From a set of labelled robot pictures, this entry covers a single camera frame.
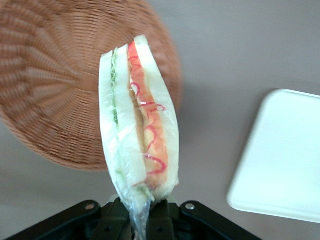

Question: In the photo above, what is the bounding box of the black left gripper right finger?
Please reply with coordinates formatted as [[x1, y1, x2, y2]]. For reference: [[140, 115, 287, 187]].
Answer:
[[145, 199, 176, 240]]

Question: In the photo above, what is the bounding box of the beige rectangular tray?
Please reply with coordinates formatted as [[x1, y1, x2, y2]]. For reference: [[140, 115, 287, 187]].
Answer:
[[226, 88, 320, 225]]

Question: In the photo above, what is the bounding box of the plastic sandwich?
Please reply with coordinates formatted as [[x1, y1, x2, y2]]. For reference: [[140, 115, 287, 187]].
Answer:
[[98, 34, 181, 240]]

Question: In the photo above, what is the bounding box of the round brown wicker basket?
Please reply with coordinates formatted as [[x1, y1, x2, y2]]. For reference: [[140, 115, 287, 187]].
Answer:
[[0, 0, 184, 174]]

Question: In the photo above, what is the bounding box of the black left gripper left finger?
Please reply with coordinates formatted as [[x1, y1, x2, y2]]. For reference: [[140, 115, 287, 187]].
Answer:
[[99, 196, 134, 240]]

